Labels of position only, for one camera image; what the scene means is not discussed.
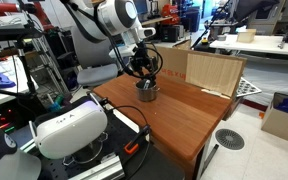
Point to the white background table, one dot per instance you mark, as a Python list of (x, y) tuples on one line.
[(260, 43)]

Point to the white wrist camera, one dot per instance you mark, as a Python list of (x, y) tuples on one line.
[(125, 51)]

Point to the white VR headset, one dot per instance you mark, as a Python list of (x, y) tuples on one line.
[(67, 133)]

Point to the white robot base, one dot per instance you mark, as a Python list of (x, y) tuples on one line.
[(16, 164)]

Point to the open cardboard box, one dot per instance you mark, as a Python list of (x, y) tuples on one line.
[(275, 120)]

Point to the black orange clamp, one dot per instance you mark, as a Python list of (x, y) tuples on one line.
[(133, 145)]

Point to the silver metal cup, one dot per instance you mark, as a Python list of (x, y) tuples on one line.
[(147, 95)]

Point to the black pen with white cap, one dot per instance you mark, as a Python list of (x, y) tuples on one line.
[(146, 84)]

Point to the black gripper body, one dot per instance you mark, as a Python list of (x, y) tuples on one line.
[(144, 58)]

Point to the cardboard box wall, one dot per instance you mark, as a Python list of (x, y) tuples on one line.
[(215, 73)]

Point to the blue glove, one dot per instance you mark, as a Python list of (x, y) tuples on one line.
[(5, 82)]

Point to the aluminium rail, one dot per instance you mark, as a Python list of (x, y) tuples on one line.
[(107, 166)]

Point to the round floor drain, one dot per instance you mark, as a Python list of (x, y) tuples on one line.
[(229, 139)]

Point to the grey office chair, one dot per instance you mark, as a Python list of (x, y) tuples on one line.
[(97, 66)]

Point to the small wooden box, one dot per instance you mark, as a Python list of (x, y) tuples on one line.
[(246, 36)]

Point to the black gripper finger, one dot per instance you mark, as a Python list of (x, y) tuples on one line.
[(139, 73), (151, 74)]

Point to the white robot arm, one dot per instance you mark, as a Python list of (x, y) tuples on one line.
[(118, 22)]

